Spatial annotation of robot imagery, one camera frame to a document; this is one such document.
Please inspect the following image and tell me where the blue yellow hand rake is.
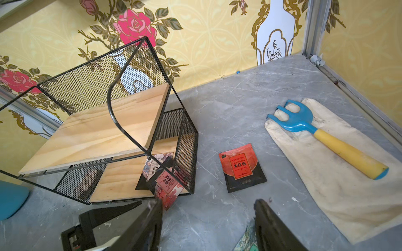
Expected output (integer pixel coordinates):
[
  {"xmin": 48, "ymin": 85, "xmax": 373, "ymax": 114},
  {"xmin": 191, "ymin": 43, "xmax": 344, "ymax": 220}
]
[{"xmin": 267, "ymin": 99, "xmax": 389, "ymax": 181}]

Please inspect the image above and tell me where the pale illustrated tea bag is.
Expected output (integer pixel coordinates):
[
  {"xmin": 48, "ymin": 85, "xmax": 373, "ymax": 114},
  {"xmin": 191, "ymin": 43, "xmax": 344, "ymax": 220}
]
[{"xmin": 136, "ymin": 152, "xmax": 174, "ymax": 190}]

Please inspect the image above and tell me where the red floral tea bag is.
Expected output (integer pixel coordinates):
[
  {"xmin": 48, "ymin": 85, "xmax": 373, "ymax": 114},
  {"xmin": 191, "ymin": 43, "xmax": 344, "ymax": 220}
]
[{"xmin": 154, "ymin": 170, "xmax": 184, "ymax": 211}]

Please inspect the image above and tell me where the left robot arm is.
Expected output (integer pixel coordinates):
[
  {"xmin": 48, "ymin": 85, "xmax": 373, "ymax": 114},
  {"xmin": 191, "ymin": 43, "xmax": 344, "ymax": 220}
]
[{"xmin": 61, "ymin": 201, "xmax": 142, "ymax": 251}]

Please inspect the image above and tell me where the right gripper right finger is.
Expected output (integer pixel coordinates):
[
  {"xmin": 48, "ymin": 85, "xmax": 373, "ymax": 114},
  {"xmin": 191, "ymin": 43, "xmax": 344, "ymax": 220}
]
[{"xmin": 254, "ymin": 199, "xmax": 307, "ymax": 251}]

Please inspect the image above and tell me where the green tea bag top shelf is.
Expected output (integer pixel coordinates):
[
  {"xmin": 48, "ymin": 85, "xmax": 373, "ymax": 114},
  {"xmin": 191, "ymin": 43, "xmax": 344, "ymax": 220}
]
[{"xmin": 233, "ymin": 219, "xmax": 259, "ymax": 251}]

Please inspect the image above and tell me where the beige cloth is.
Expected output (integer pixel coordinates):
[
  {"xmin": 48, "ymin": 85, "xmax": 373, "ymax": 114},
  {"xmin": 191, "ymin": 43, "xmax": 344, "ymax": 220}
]
[{"xmin": 264, "ymin": 98, "xmax": 402, "ymax": 244}]

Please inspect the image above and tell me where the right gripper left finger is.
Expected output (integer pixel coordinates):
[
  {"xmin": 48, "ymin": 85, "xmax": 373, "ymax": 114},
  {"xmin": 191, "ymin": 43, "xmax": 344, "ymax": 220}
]
[{"xmin": 106, "ymin": 199, "xmax": 163, "ymax": 251}]

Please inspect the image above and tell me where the black wire two-tier shelf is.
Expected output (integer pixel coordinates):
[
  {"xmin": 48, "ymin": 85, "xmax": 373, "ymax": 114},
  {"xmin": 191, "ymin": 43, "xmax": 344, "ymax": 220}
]
[{"xmin": 1, "ymin": 37, "xmax": 198, "ymax": 205}]

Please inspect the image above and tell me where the blue cylindrical vase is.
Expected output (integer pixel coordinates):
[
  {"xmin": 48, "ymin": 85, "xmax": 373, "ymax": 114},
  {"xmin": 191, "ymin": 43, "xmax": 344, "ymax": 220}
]
[{"xmin": 0, "ymin": 181, "xmax": 29, "ymax": 221}]

